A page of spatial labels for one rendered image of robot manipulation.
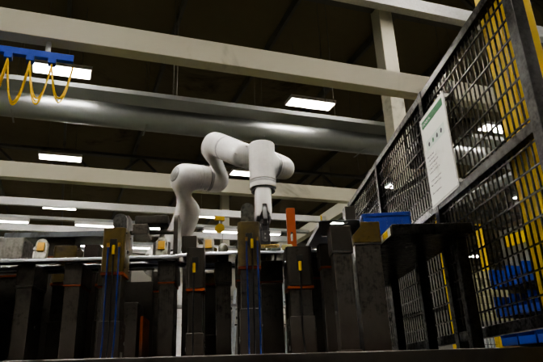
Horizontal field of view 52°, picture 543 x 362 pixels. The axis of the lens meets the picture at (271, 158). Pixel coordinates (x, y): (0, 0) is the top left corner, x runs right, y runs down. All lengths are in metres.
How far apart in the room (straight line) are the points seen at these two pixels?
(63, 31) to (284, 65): 1.92
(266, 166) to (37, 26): 3.47
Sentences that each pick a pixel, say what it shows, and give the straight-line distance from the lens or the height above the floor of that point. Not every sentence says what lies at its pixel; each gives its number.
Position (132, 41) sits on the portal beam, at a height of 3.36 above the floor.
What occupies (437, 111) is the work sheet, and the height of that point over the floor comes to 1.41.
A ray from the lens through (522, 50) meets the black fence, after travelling 1.36.
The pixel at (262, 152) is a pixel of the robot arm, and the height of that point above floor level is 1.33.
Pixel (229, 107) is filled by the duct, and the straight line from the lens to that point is 9.87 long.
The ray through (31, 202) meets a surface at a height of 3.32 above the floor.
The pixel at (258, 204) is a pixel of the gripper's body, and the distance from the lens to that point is 1.69.
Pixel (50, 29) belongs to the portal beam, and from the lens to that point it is 4.93.
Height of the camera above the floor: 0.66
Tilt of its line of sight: 22 degrees up
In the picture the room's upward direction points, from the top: 3 degrees counter-clockwise
